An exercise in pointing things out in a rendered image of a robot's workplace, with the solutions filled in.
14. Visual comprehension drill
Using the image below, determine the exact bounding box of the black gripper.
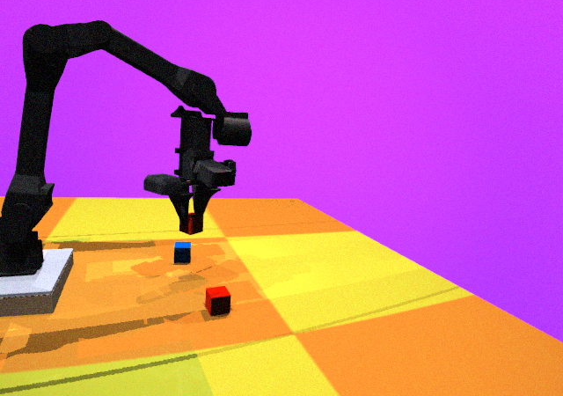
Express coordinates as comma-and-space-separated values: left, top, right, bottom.
143, 143, 221, 225

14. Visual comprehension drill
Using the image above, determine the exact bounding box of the blue cube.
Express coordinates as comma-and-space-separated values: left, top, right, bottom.
173, 242, 192, 262

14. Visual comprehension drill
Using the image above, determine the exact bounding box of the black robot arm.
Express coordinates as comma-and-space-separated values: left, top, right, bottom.
0, 20, 252, 277

